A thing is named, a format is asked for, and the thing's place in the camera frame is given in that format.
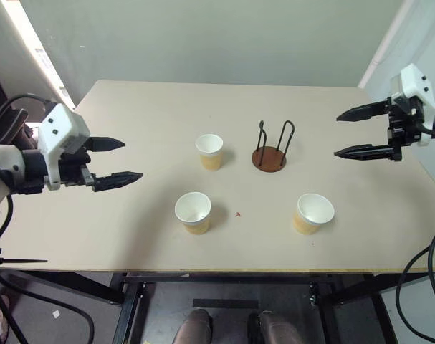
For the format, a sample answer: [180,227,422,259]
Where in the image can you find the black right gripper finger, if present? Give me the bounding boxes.
[335,100,392,123]
[333,143,397,161]

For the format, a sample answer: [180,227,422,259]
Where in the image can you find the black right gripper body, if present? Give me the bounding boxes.
[385,96,425,163]

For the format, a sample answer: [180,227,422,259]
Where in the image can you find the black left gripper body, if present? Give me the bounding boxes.
[57,143,97,189]

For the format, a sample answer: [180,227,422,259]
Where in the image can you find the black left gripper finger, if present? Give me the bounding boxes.
[92,171,144,194]
[86,136,126,152]

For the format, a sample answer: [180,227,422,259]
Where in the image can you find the yellow white paper cup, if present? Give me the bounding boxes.
[174,191,212,236]
[292,193,335,236]
[194,133,224,173]

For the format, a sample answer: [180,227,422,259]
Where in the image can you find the dark rounded shape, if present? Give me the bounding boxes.
[173,309,214,344]
[248,310,305,344]

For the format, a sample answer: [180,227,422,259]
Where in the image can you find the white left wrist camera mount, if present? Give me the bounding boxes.
[37,102,90,191]

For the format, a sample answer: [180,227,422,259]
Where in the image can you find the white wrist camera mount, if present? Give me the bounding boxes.
[37,102,90,191]
[389,63,435,147]

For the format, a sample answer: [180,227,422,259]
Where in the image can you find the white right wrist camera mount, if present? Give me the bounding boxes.
[389,63,435,147]

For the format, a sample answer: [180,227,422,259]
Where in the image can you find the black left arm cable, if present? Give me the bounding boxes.
[0,93,96,344]

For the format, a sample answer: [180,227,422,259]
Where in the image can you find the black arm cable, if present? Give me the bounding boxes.
[396,221,435,343]
[0,93,96,344]

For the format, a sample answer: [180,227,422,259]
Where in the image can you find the brown wire cup holder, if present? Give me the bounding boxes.
[252,120,296,174]

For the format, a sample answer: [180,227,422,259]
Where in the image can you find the black cable tie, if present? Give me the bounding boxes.
[0,247,49,268]

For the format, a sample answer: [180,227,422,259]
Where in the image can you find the black metal table frame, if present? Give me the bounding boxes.
[0,271,401,344]

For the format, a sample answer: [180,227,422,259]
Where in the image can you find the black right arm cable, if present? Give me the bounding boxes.
[396,221,435,343]

